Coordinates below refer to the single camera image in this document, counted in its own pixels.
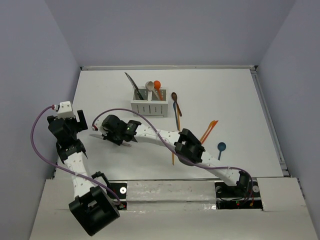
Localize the pink handled steel knife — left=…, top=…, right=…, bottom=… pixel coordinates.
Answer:
left=89, top=134, right=132, bottom=147

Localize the beige plastic spoon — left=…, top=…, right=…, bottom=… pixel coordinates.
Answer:
left=145, top=81, right=156, bottom=94

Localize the teal handled steel knife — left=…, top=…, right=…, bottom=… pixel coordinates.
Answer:
left=125, top=72, right=144, bottom=100

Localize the orange red plastic spoon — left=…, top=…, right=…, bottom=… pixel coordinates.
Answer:
left=153, top=80, right=163, bottom=101

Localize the teal blue plastic knife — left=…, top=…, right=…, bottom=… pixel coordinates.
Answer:
left=172, top=102, right=180, bottom=131

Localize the brown wooden spoon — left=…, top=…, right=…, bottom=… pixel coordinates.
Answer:
left=171, top=92, right=182, bottom=117

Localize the orange handled knife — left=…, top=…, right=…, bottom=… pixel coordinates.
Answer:
left=176, top=107, right=181, bottom=132

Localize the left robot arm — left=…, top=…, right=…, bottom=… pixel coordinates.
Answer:
left=47, top=110, right=120, bottom=237

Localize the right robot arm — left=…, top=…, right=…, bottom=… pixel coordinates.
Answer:
left=92, top=114, right=253, bottom=196

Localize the white two-compartment utensil caddy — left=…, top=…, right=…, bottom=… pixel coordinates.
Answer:
left=130, top=88, right=169, bottom=118

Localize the yellow orange plastic spoon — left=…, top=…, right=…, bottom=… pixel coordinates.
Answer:
left=171, top=153, right=175, bottom=166

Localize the dark blue plastic spoon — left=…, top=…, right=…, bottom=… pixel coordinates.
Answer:
left=217, top=142, right=227, bottom=161

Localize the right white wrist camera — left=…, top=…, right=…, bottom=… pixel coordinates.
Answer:
left=92, top=122, right=105, bottom=134

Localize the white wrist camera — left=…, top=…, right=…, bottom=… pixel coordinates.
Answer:
left=57, top=101, right=75, bottom=119
left=92, top=122, right=105, bottom=134

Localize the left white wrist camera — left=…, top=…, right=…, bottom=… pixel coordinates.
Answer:
left=57, top=101, right=75, bottom=119

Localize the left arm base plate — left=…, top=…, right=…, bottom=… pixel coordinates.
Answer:
left=109, top=181, right=128, bottom=211

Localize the aluminium table edge rail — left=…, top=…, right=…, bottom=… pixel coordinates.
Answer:
left=80, top=65, right=258, bottom=71

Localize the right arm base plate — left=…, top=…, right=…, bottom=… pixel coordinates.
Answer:
left=214, top=180, right=263, bottom=210

